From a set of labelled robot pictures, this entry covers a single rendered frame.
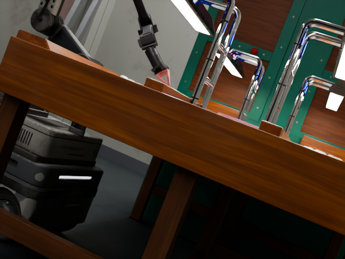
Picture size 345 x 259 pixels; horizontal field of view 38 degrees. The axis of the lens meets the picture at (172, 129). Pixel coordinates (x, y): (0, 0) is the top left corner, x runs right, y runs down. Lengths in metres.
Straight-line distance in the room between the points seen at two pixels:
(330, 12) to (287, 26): 0.26
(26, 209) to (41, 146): 0.24
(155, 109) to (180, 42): 3.98
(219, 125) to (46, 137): 0.89
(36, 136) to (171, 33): 3.50
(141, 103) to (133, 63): 4.09
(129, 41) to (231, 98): 2.54
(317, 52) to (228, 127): 1.95
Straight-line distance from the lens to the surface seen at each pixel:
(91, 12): 5.27
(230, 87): 3.14
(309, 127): 3.07
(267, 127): 1.25
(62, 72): 1.40
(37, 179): 1.92
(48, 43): 1.48
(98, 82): 1.35
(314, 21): 1.58
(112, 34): 5.59
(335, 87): 2.30
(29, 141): 2.00
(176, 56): 5.22
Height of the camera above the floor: 0.70
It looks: 2 degrees down
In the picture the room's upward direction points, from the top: 21 degrees clockwise
